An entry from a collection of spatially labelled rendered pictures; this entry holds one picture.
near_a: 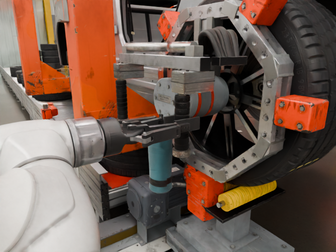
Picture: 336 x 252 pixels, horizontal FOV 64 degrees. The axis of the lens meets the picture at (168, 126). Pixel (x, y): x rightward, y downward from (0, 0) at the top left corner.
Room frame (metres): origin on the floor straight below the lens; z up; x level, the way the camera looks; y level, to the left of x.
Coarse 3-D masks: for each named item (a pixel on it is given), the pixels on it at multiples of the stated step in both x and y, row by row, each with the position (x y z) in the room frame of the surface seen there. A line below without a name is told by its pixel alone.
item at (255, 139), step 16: (240, 48) 0.87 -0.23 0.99; (240, 80) 0.86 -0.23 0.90; (240, 96) 0.86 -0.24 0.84; (256, 96) 0.82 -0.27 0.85; (224, 112) 0.91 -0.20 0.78; (240, 112) 0.86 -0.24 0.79; (208, 128) 0.98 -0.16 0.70; (224, 128) 0.91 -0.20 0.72; (208, 144) 0.99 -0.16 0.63; (224, 144) 1.01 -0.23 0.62; (240, 144) 1.02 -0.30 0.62; (224, 160) 0.87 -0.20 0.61
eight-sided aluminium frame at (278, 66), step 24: (240, 0) 0.78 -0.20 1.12; (192, 24) 0.97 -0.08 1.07; (240, 24) 0.74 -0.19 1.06; (264, 48) 0.67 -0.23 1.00; (168, 72) 1.09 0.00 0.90; (264, 72) 0.66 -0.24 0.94; (288, 72) 0.66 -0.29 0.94; (264, 96) 0.66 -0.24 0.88; (264, 120) 0.65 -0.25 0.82; (192, 144) 0.98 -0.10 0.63; (264, 144) 0.64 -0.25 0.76; (216, 168) 0.79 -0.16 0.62; (240, 168) 0.71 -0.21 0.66
